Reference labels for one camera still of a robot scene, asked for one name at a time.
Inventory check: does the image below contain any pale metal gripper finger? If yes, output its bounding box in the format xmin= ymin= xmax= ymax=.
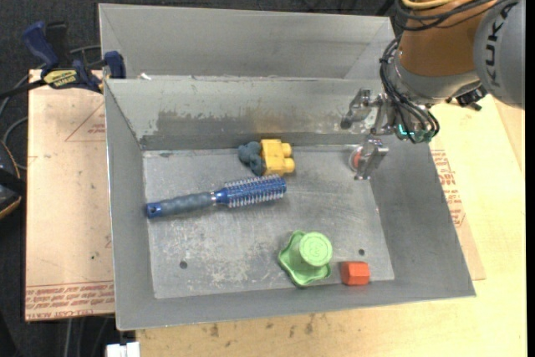
xmin=353 ymin=137 xmax=390 ymax=181
xmin=339 ymin=87 xmax=374 ymax=130

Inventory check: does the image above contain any brown cardboard board red print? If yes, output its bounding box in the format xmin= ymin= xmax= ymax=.
xmin=24 ymin=69 xmax=487 ymax=323

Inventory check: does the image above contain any red-orange small block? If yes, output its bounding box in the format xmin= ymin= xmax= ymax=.
xmin=339 ymin=260 xmax=372 ymax=287

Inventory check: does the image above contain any yellow toy block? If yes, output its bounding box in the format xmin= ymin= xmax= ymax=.
xmin=259 ymin=138 xmax=297 ymax=177

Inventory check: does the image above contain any green plastic cup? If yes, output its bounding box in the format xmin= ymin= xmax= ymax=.
xmin=277 ymin=230 xmax=334 ymax=289

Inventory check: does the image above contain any blue hairbrush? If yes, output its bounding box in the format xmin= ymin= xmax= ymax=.
xmin=145 ymin=174 xmax=288 ymax=220

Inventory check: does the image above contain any clear round thing red inside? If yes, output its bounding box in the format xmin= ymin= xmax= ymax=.
xmin=347 ymin=145 xmax=366 ymax=173

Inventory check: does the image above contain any dark blue-grey lump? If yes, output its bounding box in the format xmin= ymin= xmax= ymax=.
xmin=237 ymin=140 xmax=266 ymax=177

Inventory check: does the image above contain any grey metal bin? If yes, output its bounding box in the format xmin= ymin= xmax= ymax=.
xmin=98 ymin=3 xmax=477 ymax=332

